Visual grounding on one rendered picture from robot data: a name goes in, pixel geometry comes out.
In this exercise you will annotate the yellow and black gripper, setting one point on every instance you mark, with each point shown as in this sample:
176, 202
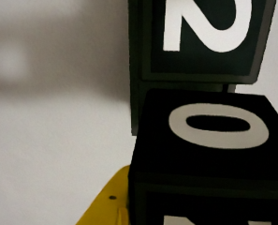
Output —
111, 205

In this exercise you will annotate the black cube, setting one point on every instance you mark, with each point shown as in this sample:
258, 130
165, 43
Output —
202, 41
205, 158

